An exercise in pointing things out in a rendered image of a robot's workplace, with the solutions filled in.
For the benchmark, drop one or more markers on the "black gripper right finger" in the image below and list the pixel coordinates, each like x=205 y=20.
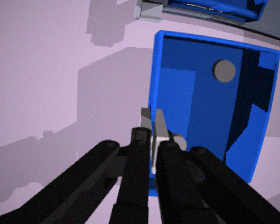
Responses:
x=234 y=201

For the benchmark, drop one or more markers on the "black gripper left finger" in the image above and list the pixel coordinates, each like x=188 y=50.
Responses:
x=75 y=194

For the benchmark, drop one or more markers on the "grey steel disc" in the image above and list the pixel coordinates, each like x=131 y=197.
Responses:
x=223 y=70
x=180 y=140

